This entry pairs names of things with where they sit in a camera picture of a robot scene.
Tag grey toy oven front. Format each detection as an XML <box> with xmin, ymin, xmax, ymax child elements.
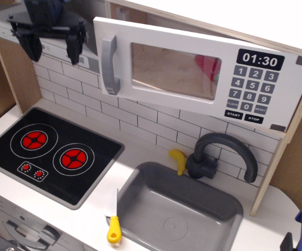
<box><xmin>0</xmin><ymin>195</ymin><xmax>92</xmax><ymax>250</ymax></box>

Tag red toy pepper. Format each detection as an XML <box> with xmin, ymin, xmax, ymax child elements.
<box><xmin>194</xmin><ymin>55</ymin><xmax>221</xmax><ymax>83</ymax></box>

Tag grey toy sink basin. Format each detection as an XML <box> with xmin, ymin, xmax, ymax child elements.
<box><xmin>117</xmin><ymin>162</ymin><xmax>243</xmax><ymax>250</ymax></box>

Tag grey microwave door handle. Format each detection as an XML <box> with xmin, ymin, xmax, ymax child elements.
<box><xmin>101</xmin><ymin>34</ymin><xmax>120</xmax><ymax>96</ymax></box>

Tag yellow toy banana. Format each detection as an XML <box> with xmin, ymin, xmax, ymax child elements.
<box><xmin>169</xmin><ymin>150</ymin><xmax>186</xmax><ymax>176</ymax></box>

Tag grey range hood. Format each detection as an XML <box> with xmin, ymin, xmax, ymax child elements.
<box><xmin>0</xmin><ymin>1</ymin><xmax>105</xmax><ymax>73</ymax></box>

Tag dark grey toy faucet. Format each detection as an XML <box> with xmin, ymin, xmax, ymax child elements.
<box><xmin>186</xmin><ymin>133</ymin><xmax>258</xmax><ymax>183</ymax></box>

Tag wooden toy kitchen cabinet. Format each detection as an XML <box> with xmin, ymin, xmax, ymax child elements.
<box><xmin>0</xmin><ymin>1</ymin><xmax>302</xmax><ymax>208</ymax></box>

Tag black clamp piece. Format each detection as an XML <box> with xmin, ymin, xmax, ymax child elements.
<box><xmin>279</xmin><ymin>232</ymin><xmax>294</xmax><ymax>251</ymax></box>

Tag black toy stovetop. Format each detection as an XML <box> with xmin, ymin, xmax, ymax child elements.
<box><xmin>0</xmin><ymin>108</ymin><xmax>124</xmax><ymax>210</ymax></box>

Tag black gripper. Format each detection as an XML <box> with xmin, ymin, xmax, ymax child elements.
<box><xmin>6</xmin><ymin>1</ymin><xmax>87</xmax><ymax>65</ymax></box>

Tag white toy microwave door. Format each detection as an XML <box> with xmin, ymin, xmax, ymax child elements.
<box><xmin>94</xmin><ymin>17</ymin><xmax>302</xmax><ymax>132</ymax></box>

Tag yellow handled toy knife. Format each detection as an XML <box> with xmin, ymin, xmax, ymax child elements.
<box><xmin>104</xmin><ymin>187</ymin><xmax>122</xmax><ymax>244</ymax></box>

